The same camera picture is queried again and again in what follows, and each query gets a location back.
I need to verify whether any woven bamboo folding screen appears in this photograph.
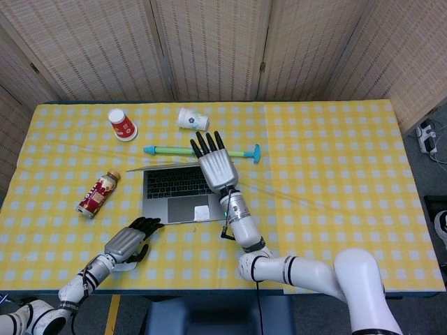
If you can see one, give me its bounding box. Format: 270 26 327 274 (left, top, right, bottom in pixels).
0 0 447 191

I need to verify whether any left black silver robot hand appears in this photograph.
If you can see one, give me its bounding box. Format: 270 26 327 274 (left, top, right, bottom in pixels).
104 216 165 265

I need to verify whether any yellow floor tape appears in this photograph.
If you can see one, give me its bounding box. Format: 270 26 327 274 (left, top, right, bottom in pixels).
104 295 122 335

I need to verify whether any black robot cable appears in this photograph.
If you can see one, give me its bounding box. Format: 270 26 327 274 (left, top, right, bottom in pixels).
256 278 264 335

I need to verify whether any white paper cup blue print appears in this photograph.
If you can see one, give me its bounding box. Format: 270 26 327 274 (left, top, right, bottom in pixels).
176 107 210 132

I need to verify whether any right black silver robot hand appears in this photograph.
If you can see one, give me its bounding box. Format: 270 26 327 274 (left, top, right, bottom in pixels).
189 131 241 193

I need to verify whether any green blue toy water pump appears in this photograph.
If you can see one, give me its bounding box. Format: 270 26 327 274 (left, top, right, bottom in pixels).
142 144 262 165

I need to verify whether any white power strip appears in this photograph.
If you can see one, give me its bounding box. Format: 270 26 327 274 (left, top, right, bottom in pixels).
415 120 439 154

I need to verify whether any black box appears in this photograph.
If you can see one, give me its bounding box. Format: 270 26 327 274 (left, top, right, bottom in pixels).
423 194 447 269

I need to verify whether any red drink bottle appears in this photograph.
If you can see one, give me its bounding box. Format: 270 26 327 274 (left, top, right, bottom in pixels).
76 169 122 219

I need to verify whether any black white sneaker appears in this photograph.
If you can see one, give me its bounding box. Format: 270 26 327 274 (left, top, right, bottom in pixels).
434 210 447 251

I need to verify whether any large yellow checked tablecloth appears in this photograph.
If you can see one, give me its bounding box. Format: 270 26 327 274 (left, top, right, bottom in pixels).
0 103 284 292

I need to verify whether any red paper cup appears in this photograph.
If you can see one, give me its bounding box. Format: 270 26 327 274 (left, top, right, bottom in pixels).
107 108 138 142

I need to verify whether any blue padded chair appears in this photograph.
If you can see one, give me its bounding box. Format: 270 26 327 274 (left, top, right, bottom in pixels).
145 295 296 335

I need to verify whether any silver laptop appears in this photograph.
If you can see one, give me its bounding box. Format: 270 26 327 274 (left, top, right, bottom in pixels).
125 158 228 225

